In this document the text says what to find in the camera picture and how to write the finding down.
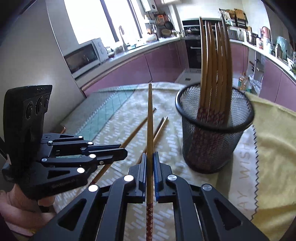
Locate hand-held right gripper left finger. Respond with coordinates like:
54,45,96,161
30,153,148,241

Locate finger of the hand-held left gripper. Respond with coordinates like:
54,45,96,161
41,133,122,157
30,149,128,197

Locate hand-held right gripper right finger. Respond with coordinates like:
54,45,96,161
153,152,270,241

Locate black mesh utensil holder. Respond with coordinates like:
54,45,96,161
175,83,255,174

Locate bunch of wooden chopsticks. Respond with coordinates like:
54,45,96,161
190,16,234,167

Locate person's left hand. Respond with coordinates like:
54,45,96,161
0,185,55,235

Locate beige teal patterned cloth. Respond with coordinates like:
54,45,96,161
52,82,255,241

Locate grey refrigerator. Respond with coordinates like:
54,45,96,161
0,0,86,149

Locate pink kitchen base cabinets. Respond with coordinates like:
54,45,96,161
228,42,296,109
81,38,185,96

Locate white microwave oven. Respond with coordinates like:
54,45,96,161
63,38,109,80

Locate white kitchen counter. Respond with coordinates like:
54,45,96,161
74,37,182,80
228,38,296,82

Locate steel kitchen faucet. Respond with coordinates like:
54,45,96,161
118,25,127,52

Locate kitchen window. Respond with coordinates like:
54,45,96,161
63,0,144,45

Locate black integrated stove oven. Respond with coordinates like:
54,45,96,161
181,19,222,70

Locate crumpled plastic bag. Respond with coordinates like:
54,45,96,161
248,79,262,94

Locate white water heater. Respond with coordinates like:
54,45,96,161
140,0,155,11

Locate steel stockpot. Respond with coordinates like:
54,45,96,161
246,31,258,45

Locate pink kettle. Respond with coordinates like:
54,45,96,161
261,26,272,48

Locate mint green kitchen appliance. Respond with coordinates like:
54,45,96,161
276,36,292,61

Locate wooden cutting board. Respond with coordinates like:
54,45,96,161
234,9,245,22

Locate wall-mounted utensil holder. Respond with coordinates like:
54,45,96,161
153,11,167,24

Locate black wall rack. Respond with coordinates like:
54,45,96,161
218,8,249,29

